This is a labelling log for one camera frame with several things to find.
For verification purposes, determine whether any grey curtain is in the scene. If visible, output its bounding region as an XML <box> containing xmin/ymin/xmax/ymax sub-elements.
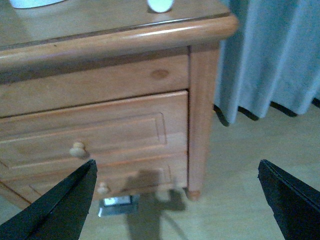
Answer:
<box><xmin>214</xmin><ymin>0</ymin><xmax>320</xmax><ymax>125</ymax></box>

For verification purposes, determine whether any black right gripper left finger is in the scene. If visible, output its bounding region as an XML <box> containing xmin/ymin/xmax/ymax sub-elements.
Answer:
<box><xmin>0</xmin><ymin>159</ymin><xmax>98</xmax><ymax>240</ymax></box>

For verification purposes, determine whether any white ribbed air purifier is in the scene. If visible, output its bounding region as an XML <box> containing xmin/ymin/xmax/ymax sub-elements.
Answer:
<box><xmin>9</xmin><ymin>0</ymin><xmax>65</xmax><ymax>9</ymax></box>

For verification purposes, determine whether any wooden drawer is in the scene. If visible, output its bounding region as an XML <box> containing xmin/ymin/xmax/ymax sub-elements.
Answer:
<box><xmin>0</xmin><ymin>91</ymin><xmax>188</xmax><ymax>179</ymax></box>
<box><xmin>2</xmin><ymin>154</ymin><xmax>188</xmax><ymax>203</ymax></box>

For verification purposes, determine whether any white medicine bottle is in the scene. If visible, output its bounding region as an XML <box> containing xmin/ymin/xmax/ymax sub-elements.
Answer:
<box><xmin>147</xmin><ymin>0</ymin><xmax>175</xmax><ymax>13</ymax></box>

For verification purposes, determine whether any wooden nightstand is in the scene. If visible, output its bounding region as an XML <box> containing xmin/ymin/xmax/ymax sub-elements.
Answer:
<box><xmin>0</xmin><ymin>0</ymin><xmax>239</xmax><ymax>209</ymax></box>

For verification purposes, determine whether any floor power socket box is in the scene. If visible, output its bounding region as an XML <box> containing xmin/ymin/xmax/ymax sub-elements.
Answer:
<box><xmin>97</xmin><ymin>194</ymin><xmax>140</xmax><ymax>218</ymax></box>

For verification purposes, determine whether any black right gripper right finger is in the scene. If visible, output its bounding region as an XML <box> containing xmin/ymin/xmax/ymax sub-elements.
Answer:
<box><xmin>258</xmin><ymin>159</ymin><xmax>320</xmax><ymax>240</ymax></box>

